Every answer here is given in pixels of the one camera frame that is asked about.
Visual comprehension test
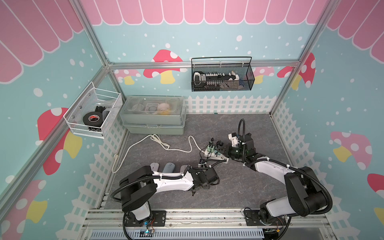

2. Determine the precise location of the white power strip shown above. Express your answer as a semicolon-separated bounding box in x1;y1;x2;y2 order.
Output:
204;148;230;163

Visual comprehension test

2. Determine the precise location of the lilac wireless mouse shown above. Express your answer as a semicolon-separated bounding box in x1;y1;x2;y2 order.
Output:
150;163;160;172

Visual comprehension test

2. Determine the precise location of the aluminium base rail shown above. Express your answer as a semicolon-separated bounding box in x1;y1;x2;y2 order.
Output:
78;208;336;240

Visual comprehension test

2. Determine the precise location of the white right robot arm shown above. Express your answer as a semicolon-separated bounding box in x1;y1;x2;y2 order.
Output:
216;133;333;224

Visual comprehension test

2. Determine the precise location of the white power cable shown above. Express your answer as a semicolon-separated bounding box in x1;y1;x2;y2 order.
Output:
111;133;208;174

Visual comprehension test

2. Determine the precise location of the light blue wireless mouse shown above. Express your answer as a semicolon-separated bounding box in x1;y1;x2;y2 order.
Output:
163;163;175;173

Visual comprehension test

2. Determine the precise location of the black tape roll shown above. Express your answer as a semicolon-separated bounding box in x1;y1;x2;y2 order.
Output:
83;112;104;128

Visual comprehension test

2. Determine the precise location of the green USB charger plug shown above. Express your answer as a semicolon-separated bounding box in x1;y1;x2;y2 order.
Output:
207;145;215;153

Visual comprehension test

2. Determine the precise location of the white pink wireless mouse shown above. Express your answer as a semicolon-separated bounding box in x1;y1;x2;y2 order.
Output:
180;165;189;173

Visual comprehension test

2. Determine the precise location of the black wire mesh basket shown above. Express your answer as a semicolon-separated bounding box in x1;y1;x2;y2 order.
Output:
191;57;255;92

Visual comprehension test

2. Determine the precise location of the green plastic storage box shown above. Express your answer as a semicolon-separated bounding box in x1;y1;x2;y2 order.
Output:
119;96;187;135

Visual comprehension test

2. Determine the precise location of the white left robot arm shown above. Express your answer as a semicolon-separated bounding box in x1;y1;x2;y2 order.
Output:
109;166;220;226

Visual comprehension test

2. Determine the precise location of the white wire basket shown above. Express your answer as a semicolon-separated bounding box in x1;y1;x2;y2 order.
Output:
64;83;123;139

